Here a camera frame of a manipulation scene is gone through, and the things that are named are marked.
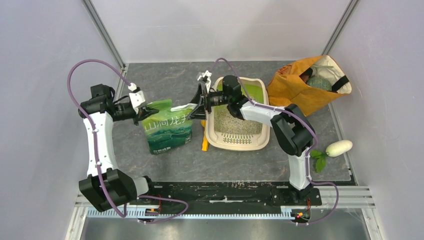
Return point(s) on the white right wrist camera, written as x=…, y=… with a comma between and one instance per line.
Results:
x=205, y=77

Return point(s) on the orange tote bag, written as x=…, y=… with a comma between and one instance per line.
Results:
x=288, y=85

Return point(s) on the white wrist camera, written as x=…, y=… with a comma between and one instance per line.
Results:
x=205, y=77
x=137, y=97

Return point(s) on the green cat litter bag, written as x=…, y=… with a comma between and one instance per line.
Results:
x=169, y=128

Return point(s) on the green melon in bag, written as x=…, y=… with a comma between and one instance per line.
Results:
x=316, y=81

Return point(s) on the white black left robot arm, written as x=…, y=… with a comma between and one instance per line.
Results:
x=106, y=187

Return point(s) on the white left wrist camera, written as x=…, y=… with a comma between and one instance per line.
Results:
x=137, y=97

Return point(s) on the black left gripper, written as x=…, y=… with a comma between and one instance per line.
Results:
x=142, y=115

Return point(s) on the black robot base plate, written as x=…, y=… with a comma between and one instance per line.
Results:
x=228, y=197

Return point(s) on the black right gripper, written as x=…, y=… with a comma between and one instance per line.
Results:
x=199, y=112

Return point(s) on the white radish with leaves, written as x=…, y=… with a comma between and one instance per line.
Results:
x=333, y=150

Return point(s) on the yellow plastic scoop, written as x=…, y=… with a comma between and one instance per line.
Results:
x=205, y=143

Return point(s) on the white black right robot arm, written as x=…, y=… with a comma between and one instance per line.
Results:
x=295, y=135

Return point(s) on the beige green litter box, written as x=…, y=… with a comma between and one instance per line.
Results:
x=229, y=133

